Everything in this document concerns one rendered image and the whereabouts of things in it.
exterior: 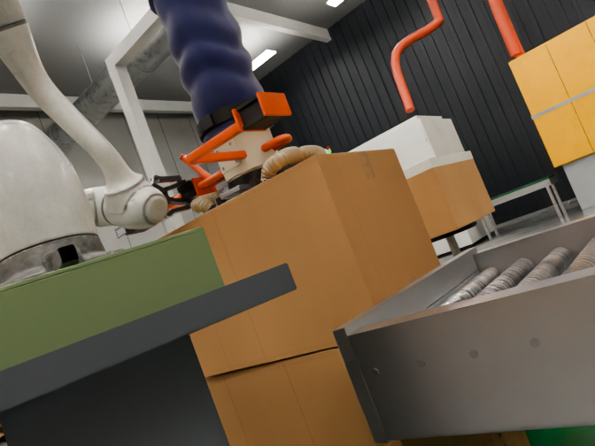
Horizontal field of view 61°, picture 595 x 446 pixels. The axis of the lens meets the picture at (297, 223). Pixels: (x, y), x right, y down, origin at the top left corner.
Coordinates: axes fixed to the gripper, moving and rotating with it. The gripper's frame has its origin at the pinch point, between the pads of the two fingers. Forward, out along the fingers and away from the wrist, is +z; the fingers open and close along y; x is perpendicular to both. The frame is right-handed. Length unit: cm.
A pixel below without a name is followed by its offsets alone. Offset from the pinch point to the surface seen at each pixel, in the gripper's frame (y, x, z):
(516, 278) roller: 55, 79, 12
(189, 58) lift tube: -29.2, 28.3, -9.9
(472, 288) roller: 54, 70, 9
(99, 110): -369, -657, 427
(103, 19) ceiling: -509, -580, 447
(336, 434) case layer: 73, 40, -21
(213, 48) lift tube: -29.1, 34.5, -6.1
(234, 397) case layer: 61, 10, -21
